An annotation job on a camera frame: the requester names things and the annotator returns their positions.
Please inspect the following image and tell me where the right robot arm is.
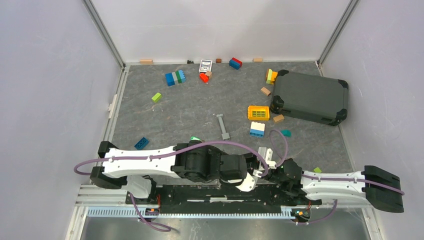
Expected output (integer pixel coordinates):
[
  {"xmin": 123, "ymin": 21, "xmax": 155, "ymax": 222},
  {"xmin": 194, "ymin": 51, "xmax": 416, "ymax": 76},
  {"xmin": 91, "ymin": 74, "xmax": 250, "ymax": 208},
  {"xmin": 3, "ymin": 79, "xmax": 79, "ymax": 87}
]
[{"xmin": 263, "ymin": 158, "xmax": 405, "ymax": 213}]

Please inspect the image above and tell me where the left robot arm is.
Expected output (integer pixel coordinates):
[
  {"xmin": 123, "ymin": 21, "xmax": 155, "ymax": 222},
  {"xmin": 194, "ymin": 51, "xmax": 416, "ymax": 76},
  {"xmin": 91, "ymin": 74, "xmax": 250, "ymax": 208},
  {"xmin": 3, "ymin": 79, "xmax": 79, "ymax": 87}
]
[{"xmin": 89, "ymin": 140, "xmax": 253, "ymax": 204}]

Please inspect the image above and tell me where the lime green cube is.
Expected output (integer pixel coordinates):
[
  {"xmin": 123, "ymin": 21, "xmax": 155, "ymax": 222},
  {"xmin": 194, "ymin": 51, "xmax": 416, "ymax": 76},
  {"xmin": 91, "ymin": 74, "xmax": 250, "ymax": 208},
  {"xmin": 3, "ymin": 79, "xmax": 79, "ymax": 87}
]
[{"xmin": 313, "ymin": 167, "xmax": 322, "ymax": 173}]

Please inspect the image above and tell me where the teal small block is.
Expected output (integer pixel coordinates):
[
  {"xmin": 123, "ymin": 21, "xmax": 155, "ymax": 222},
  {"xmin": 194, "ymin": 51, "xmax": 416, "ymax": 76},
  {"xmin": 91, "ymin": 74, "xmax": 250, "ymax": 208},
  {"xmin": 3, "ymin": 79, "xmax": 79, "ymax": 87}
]
[{"xmin": 280, "ymin": 129, "xmax": 292, "ymax": 138}]

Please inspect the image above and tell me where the white and blue brick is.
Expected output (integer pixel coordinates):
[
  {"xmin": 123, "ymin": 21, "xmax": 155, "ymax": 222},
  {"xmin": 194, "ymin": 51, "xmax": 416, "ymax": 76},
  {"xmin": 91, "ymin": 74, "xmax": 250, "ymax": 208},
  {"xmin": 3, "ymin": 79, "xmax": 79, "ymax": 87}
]
[{"xmin": 249, "ymin": 121, "xmax": 266, "ymax": 138}]

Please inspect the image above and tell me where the grey toy axle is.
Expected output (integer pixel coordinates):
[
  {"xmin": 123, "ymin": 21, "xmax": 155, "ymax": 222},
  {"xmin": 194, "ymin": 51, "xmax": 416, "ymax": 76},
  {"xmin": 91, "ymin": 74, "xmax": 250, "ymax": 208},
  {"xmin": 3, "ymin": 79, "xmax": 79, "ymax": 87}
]
[{"xmin": 216, "ymin": 114, "xmax": 230, "ymax": 141}]

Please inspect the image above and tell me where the yellow window brick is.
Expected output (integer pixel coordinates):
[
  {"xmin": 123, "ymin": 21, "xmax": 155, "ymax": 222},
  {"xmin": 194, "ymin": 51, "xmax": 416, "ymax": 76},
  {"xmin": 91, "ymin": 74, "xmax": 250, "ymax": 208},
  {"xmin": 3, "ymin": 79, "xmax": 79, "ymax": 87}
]
[{"xmin": 247, "ymin": 105, "xmax": 270, "ymax": 121}]

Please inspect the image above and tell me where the tan wooden block near case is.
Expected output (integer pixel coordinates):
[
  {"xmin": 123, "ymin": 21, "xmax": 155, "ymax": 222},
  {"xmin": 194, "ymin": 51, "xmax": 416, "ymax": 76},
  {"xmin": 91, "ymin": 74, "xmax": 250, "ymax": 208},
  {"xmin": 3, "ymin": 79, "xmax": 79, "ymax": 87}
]
[{"xmin": 260, "ymin": 87, "xmax": 272, "ymax": 96}]

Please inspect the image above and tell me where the dark grey hard case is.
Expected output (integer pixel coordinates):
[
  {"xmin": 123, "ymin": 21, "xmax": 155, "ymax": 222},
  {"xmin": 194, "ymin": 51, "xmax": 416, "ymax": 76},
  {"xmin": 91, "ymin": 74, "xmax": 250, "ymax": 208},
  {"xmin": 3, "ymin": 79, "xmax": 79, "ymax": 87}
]
[{"xmin": 269, "ymin": 69, "xmax": 349, "ymax": 126}]

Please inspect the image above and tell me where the orange green brown brick stack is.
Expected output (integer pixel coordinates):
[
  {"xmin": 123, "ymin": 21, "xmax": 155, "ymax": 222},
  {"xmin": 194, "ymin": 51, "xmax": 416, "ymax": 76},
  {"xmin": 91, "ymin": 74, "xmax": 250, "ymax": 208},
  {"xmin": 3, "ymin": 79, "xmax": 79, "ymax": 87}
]
[{"xmin": 265, "ymin": 68, "xmax": 278, "ymax": 85}]

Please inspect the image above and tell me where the red and blue brick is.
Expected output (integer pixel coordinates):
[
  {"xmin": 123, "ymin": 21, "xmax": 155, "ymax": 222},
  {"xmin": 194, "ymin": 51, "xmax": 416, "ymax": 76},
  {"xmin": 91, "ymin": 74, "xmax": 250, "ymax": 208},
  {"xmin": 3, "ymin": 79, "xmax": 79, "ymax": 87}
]
[{"xmin": 228, "ymin": 57, "xmax": 243, "ymax": 70}]

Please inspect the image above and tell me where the red orange brick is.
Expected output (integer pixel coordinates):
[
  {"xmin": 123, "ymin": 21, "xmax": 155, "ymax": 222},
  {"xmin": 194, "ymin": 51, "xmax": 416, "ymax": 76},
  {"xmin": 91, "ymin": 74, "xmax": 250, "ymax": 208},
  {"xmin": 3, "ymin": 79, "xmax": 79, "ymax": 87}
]
[{"xmin": 199, "ymin": 72, "xmax": 209, "ymax": 84}]

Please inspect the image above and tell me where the playing card box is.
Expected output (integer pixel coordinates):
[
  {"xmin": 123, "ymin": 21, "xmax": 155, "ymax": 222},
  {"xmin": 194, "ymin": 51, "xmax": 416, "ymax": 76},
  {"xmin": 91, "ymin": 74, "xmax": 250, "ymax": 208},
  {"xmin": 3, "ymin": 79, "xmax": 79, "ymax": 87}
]
[{"xmin": 198, "ymin": 59, "xmax": 213, "ymax": 73}]

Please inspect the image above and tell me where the dark blue flat brick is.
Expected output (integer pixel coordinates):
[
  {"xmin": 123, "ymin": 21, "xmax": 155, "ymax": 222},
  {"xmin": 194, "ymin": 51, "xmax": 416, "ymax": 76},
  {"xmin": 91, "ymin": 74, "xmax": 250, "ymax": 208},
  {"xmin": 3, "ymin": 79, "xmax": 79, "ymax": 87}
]
[{"xmin": 134, "ymin": 137, "xmax": 149, "ymax": 151}]

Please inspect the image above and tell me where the lime green block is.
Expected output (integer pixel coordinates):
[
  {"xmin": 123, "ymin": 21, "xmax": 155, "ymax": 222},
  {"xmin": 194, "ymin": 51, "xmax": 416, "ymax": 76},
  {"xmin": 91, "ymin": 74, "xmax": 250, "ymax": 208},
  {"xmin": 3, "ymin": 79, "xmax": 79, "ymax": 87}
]
[{"xmin": 151, "ymin": 92, "xmax": 162, "ymax": 103}]

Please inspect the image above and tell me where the blue grey green brick stack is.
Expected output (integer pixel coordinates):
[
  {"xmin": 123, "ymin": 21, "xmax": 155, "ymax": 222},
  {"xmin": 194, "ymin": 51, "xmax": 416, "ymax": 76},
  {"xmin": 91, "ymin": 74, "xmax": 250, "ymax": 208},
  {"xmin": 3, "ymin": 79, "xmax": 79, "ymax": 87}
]
[{"xmin": 165, "ymin": 70, "xmax": 186, "ymax": 87}]

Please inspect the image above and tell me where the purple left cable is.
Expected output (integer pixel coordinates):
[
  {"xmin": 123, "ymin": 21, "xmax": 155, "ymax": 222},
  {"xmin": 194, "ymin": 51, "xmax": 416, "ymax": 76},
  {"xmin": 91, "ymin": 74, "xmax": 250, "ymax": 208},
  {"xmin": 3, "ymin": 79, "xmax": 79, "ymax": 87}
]
[{"xmin": 73, "ymin": 141, "xmax": 270, "ymax": 233}]

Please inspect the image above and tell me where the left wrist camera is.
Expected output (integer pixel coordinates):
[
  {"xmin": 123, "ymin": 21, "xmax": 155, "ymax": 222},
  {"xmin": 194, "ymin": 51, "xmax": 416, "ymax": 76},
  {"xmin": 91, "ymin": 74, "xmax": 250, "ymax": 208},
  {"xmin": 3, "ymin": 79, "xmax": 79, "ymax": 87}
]
[{"xmin": 236, "ymin": 170, "xmax": 262, "ymax": 192}]

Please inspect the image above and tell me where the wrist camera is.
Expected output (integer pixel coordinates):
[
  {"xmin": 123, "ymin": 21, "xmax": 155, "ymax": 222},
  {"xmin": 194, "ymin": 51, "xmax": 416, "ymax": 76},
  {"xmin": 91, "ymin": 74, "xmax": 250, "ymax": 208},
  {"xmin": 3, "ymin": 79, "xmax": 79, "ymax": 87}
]
[
  {"xmin": 258, "ymin": 146, "xmax": 277, "ymax": 170},
  {"xmin": 236, "ymin": 170, "xmax": 262, "ymax": 192}
]

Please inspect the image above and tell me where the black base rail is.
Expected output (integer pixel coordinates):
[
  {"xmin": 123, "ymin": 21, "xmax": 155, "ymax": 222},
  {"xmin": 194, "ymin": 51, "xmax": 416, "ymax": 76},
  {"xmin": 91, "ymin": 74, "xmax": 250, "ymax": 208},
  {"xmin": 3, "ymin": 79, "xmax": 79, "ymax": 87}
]
[{"xmin": 135, "ymin": 184, "xmax": 322, "ymax": 214}]

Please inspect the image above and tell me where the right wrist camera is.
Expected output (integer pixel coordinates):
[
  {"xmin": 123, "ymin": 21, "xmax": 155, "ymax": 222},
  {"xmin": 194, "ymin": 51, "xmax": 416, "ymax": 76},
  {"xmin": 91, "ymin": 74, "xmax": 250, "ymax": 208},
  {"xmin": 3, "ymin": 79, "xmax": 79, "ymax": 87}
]
[{"xmin": 258, "ymin": 146, "xmax": 277, "ymax": 170}]

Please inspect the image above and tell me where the tan wooden block at wall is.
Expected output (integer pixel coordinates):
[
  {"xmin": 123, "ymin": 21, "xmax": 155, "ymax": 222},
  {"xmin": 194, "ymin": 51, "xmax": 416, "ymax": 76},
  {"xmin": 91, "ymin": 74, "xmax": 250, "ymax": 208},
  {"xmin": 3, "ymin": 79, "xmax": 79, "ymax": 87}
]
[{"xmin": 139, "ymin": 59, "xmax": 154, "ymax": 65}]

